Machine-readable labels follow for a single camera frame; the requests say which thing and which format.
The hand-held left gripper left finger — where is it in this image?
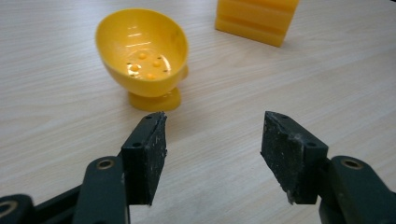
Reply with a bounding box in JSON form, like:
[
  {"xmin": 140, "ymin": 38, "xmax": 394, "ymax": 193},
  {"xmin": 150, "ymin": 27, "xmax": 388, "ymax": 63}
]
[{"xmin": 120, "ymin": 111, "xmax": 168, "ymax": 206}]

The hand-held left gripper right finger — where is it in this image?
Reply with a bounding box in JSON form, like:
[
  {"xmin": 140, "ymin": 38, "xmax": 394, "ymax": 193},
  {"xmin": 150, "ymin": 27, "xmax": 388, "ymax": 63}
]
[{"xmin": 260, "ymin": 110, "xmax": 330, "ymax": 205}]

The yellow plastic egg cup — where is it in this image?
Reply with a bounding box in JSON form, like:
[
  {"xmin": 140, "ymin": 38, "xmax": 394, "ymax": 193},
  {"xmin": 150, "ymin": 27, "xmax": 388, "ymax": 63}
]
[{"xmin": 94, "ymin": 7, "xmax": 190, "ymax": 113}]

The yellow ribbed plastic block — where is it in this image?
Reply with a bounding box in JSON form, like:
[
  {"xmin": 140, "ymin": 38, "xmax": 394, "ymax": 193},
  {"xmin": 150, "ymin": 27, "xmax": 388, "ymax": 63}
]
[{"xmin": 214, "ymin": 0, "xmax": 301, "ymax": 49}]

